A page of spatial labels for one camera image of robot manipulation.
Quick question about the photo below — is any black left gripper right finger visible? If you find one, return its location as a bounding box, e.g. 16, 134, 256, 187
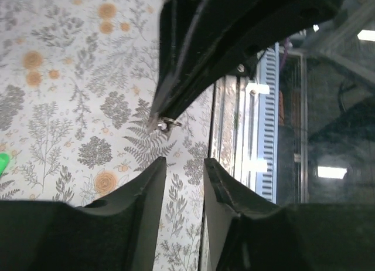
204, 158, 374, 270

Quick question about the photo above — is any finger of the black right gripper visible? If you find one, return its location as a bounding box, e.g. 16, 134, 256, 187
163, 0, 352, 121
149, 0, 234, 127

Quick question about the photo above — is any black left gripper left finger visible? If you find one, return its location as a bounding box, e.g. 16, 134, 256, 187
1, 157, 166, 270

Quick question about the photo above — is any large silver keyring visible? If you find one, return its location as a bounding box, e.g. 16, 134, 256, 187
151, 117, 182, 134

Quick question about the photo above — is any green key tag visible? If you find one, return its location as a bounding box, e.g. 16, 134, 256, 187
0, 153, 10, 175

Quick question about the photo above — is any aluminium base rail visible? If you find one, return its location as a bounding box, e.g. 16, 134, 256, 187
209, 43, 279, 203

